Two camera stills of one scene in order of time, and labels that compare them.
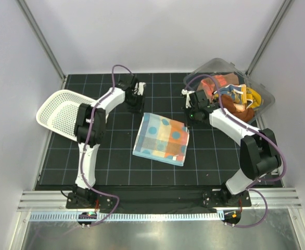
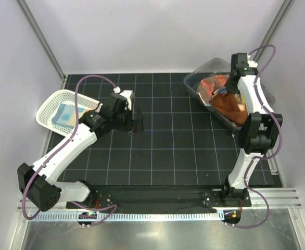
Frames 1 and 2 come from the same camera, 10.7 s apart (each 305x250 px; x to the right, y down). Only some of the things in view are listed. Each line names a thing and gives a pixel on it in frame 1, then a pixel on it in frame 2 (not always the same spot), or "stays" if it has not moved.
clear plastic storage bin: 218,66 stays
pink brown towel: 208,86 stays
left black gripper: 139,108 → 131,125
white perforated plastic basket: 58,112 stays
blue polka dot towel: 162,139 → 65,115
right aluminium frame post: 277,20 stays
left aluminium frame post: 32,20 stays
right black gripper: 188,121 → 229,87
